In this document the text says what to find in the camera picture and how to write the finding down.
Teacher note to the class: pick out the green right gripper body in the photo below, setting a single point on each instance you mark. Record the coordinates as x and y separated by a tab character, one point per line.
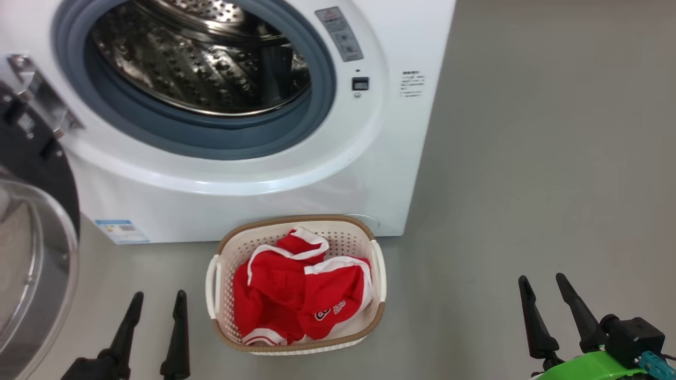
586	367

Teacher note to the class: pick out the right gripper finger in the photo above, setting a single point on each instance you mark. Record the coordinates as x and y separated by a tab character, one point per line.
583	327
536	332

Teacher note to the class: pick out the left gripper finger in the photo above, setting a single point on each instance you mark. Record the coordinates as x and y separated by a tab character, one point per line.
177	348
125	343

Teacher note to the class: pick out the red and white garment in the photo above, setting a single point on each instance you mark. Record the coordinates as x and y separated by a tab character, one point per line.
280	295

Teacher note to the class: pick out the washing machine door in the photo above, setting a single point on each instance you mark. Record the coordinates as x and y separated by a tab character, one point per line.
31	237

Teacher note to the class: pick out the cream perforated laundry basket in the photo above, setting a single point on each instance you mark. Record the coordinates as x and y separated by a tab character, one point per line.
224	316

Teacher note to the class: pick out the white front-load washing machine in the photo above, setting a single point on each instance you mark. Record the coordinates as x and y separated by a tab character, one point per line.
391	169

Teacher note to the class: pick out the steel washer drum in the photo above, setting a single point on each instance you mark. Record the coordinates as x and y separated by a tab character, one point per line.
185	63

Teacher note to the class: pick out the blue energy label sticker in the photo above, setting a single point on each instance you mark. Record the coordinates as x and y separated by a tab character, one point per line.
122	231

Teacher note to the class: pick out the round white filter cover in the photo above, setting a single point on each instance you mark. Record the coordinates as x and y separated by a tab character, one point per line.
367	221

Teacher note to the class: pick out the grey warning sticker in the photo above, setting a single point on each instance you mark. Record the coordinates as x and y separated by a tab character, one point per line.
339	34

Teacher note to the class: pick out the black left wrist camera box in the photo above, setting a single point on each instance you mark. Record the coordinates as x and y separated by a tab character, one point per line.
84	369

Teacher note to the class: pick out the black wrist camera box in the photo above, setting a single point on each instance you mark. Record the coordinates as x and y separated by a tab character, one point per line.
634	340
84	369

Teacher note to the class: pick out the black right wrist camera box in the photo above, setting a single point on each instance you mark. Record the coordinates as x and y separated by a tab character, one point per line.
634	340

